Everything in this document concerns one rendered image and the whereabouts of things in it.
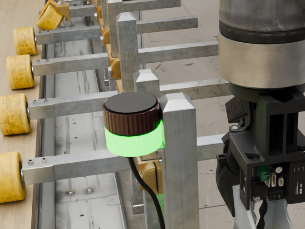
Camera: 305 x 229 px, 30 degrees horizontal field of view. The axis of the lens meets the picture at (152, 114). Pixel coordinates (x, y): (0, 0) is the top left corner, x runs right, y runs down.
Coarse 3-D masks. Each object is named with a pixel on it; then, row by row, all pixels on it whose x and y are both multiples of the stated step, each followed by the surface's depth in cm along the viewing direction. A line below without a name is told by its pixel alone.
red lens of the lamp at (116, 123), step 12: (156, 96) 60; (156, 108) 58; (108, 120) 58; (120, 120) 57; (132, 120) 57; (144, 120) 57; (156, 120) 58; (120, 132) 58; (132, 132) 57; (144, 132) 58
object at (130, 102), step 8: (112, 96) 61; (120, 96) 61; (128, 96) 60; (136, 96) 60; (144, 96) 60; (152, 96) 60; (112, 104) 59; (120, 104) 59; (128, 104) 59; (136, 104) 59; (144, 104) 58; (152, 104) 58; (120, 112) 57; (128, 112) 57; (136, 112) 57; (128, 136) 58; (160, 152) 62; (128, 160) 62; (160, 160) 61; (136, 168) 63; (136, 176) 63; (144, 184) 63; (152, 192) 64; (160, 208) 65; (160, 216) 65; (160, 224) 66
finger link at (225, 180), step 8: (224, 160) 59; (216, 168) 60; (224, 168) 59; (216, 176) 60; (224, 176) 59; (232, 176) 59; (216, 184) 61; (224, 184) 60; (232, 184) 60; (224, 192) 61; (232, 192) 60; (224, 200) 62; (232, 200) 61; (232, 208) 61; (232, 216) 62
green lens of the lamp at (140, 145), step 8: (160, 128) 60; (112, 136) 58; (120, 136) 58; (136, 136) 58; (144, 136) 58; (152, 136) 59; (160, 136) 60; (112, 144) 59; (120, 144) 58; (128, 144) 58; (136, 144) 58; (144, 144) 58; (152, 144) 59; (160, 144) 60; (112, 152) 60; (120, 152) 59; (128, 152) 58; (136, 152) 58; (144, 152) 59
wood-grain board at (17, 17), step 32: (0, 0) 225; (32, 0) 222; (0, 32) 184; (0, 64) 156; (32, 64) 154; (32, 96) 134; (32, 128) 118; (32, 192) 96; (0, 224) 88; (32, 224) 89
